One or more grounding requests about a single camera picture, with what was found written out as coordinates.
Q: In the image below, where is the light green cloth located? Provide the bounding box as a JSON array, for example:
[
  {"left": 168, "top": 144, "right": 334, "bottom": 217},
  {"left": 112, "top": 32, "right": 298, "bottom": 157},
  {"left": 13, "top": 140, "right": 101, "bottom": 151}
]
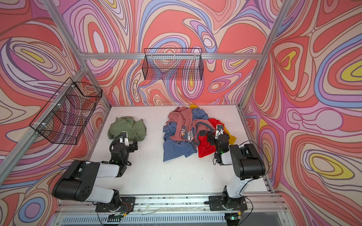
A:
[{"left": 107, "top": 116, "right": 147, "bottom": 141}]

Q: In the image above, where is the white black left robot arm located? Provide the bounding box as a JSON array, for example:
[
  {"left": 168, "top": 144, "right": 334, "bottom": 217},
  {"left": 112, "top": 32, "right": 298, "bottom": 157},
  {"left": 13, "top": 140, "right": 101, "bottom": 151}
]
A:
[{"left": 52, "top": 138, "right": 138, "bottom": 208}]

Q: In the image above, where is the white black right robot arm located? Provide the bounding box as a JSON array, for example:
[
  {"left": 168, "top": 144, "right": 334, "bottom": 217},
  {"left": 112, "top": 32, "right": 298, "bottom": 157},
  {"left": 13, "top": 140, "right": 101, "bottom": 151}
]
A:
[{"left": 205, "top": 132, "right": 266, "bottom": 212}]

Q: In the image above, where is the red cloth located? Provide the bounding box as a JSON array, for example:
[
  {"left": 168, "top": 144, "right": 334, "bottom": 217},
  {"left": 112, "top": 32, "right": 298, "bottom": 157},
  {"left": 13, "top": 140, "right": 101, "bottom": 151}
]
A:
[{"left": 197, "top": 118, "right": 225, "bottom": 158}]

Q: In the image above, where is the yellow cloth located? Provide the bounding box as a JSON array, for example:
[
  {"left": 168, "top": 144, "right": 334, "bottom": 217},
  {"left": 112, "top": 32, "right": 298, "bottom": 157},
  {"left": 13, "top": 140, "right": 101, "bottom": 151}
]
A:
[{"left": 189, "top": 105, "right": 236, "bottom": 145}]

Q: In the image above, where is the dusty pink shirt grey trim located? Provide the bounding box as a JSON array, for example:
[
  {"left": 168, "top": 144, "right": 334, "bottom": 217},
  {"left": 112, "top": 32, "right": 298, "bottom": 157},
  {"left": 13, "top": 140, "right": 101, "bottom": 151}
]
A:
[{"left": 166, "top": 107, "right": 216, "bottom": 146}]

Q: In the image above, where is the blue checked shirt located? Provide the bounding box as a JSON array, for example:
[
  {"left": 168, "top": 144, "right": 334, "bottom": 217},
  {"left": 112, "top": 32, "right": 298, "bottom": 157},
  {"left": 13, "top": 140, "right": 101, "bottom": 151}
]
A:
[{"left": 163, "top": 106, "right": 213, "bottom": 162}]

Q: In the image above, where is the aluminium diagonal left bar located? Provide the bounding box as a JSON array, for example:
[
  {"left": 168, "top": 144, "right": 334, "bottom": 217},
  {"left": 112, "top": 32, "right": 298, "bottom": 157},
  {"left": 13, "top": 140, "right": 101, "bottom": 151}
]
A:
[{"left": 1, "top": 66, "right": 87, "bottom": 184}]

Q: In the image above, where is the aluminium horizontal back bar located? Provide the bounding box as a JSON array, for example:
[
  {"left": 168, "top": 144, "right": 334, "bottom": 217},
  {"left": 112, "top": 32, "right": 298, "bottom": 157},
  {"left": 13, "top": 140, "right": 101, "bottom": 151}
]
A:
[{"left": 80, "top": 53, "right": 262, "bottom": 60}]

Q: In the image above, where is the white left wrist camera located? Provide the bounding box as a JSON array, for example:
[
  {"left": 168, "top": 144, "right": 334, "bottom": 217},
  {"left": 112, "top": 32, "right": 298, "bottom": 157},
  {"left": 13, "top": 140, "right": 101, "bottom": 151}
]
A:
[{"left": 119, "top": 131, "right": 129, "bottom": 147}]

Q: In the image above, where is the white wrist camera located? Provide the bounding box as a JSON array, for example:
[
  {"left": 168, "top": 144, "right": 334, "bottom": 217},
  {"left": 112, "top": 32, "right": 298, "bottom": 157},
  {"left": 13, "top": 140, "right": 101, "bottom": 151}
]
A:
[
  {"left": 119, "top": 131, "right": 129, "bottom": 147},
  {"left": 215, "top": 124, "right": 224, "bottom": 138}
]

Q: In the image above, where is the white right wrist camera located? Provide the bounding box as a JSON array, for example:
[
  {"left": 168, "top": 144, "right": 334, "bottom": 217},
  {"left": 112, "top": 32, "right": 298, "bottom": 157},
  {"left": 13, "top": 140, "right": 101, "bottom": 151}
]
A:
[{"left": 215, "top": 124, "right": 224, "bottom": 138}]

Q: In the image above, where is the black wire basket left wall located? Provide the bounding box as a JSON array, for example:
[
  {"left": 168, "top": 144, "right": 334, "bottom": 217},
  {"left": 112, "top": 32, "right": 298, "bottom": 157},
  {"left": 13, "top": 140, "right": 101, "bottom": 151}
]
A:
[{"left": 39, "top": 82, "right": 103, "bottom": 145}]

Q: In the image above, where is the black wire basket wall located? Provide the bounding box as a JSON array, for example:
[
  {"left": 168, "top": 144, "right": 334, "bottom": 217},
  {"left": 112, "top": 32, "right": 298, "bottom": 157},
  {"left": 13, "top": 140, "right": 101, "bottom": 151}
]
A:
[
  {"left": 142, "top": 47, "right": 204, "bottom": 81},
  {"left": 39, "top": 82, "right": 103, "bottom": 145}
]

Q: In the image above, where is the aluminium frame post back left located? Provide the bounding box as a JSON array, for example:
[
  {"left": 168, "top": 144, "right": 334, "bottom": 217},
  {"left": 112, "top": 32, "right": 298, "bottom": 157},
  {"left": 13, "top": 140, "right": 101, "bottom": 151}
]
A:
[{"left": 42, "top": 0, "right": 112, "bottom": 109}]

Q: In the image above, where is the aluminium frame post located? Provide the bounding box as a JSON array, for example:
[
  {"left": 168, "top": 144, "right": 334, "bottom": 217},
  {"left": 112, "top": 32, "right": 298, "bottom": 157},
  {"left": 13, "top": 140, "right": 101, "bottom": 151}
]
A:
[
  {"left": 42, "top": 0, "right": 112, "bottom": 109},
  {"left": 238, "top": 1, "right": 295, "bottom": 109}
]

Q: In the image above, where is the black wire basket back wall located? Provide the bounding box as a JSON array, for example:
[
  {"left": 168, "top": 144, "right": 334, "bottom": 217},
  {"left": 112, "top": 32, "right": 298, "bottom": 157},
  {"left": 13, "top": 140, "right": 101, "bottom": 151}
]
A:
[{"left": 142, "top": 47, "right": 204, "bottom": 81}]

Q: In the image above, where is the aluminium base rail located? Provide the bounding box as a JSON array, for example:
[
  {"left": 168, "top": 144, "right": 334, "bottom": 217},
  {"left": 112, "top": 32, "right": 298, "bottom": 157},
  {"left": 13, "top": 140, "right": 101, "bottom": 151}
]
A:
[{"left": 48, "top": 193, "right": 296, "bottom": 226}]

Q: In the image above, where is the aluminium frame post back right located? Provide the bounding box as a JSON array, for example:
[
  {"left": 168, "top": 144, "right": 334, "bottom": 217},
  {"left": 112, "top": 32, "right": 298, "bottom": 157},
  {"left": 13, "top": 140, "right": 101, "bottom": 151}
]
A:
[{"left": 238, "top": 1, "right": 295, "bottom": 109}]

